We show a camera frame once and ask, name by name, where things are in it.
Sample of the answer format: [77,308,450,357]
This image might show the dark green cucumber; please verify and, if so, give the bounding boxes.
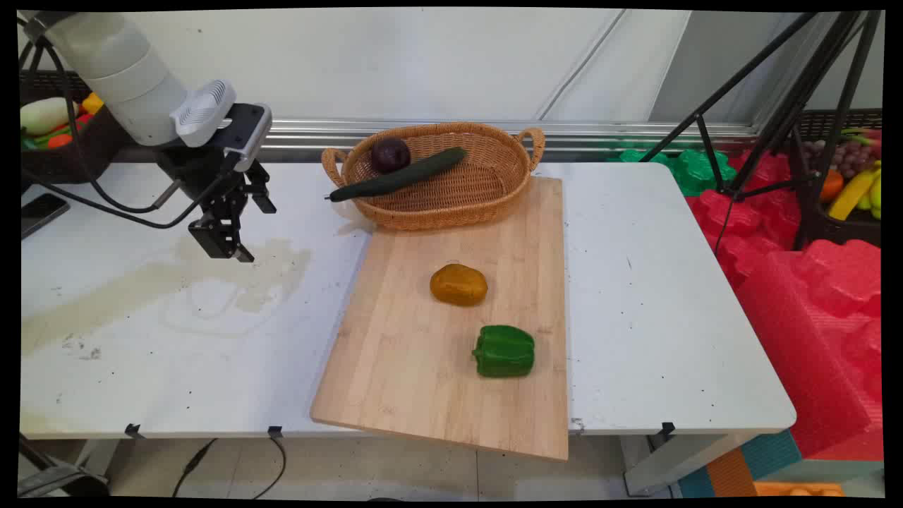
[326,146,468,204]

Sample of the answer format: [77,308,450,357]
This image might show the black smartphone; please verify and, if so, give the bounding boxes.
[21,193,71,241]

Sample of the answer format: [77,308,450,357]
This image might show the wooden cutting board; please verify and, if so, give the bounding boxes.
[310,176,570,462]

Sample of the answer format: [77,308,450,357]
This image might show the brown potato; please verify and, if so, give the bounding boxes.
[430,263,489,308]

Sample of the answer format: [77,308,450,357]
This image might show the black tripod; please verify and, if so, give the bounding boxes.
[638,11,883,251]

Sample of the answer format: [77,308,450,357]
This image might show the grey metal stand base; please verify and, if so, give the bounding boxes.
[18,436,111,499]

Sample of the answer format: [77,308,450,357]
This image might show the yellow banana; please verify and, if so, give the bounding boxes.
[828,164,883,222]

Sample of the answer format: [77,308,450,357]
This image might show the orange fruit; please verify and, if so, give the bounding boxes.
[819,169,845,205]

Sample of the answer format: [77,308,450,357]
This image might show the teal orange floor mat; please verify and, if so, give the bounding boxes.
[677,429,804,499]

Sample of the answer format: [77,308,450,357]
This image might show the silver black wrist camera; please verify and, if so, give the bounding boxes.
[210,103,273,173]

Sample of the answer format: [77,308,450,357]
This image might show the red foam block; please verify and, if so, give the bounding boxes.
[686,150,884,462]

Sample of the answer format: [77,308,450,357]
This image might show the white table leg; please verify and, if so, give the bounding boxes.
[621,432,759,496]

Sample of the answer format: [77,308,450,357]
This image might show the woven wicker basket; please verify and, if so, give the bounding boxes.
[321,121,546,232]

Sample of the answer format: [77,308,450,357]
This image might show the black cable with plug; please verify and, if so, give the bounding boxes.
[171,438,219,499]

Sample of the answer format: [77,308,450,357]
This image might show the purple red onion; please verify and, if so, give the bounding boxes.
[371,137,412,175]

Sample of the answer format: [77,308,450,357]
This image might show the white eggplant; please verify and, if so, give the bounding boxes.
[21,97,77,136]

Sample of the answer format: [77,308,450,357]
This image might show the green bell pepper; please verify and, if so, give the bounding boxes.
[472,325,536,379]

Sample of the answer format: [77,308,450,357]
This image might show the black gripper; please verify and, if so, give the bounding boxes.
[155,145,277,264]

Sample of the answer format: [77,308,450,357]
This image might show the dark brown woven vegetable basket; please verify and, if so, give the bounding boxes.
[20,71,135,186]

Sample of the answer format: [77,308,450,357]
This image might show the white vented camera mount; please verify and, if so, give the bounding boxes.
[169,80,237,148]

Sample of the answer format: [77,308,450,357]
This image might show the dark woven fruit basket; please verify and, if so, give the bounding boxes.
[790,108,883,248]

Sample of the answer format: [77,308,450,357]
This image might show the metal wall rail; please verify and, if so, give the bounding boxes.
[262,118,761,153]

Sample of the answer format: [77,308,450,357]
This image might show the thin black cable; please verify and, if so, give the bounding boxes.
[251,435,287,500]

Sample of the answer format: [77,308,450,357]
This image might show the purple grapes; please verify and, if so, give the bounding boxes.
[804,140,874,179]

